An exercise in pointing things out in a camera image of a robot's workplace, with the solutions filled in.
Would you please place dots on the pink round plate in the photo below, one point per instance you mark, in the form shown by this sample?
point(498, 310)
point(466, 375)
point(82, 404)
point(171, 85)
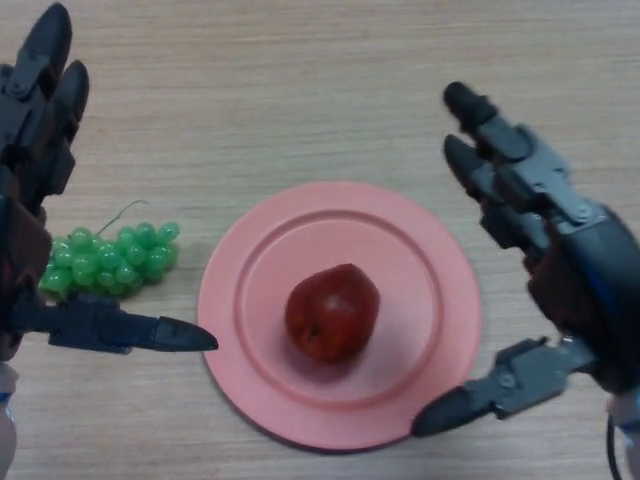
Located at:
point(345, 400)

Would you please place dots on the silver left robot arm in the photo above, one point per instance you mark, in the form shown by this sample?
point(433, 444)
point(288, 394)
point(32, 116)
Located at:
point(6, 425)

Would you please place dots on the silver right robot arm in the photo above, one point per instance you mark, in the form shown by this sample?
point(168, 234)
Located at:
point(630, 425)

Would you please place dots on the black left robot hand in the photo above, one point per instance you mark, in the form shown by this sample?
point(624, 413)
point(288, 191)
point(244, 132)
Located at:
point(30, 125)

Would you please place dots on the green grape bunch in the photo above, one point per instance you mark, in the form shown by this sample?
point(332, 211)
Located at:
point(115, 260)

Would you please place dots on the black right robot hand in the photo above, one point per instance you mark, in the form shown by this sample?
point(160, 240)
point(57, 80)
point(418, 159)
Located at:
point(585, 270)

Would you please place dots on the red apple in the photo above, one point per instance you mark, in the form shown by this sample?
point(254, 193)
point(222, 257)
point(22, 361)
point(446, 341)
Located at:
point(332, 315)

